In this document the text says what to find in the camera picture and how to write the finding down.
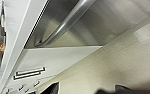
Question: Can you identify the white base cabinet door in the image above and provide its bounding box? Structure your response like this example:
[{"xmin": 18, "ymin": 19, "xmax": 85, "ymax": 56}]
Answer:
[
  {"xmin": 5, "ymin": 73, "xmax": 66, "ymax": 90},
  {"xmin": 14, "ymin": 45, "xmax": 104, "ymax": 77}
]

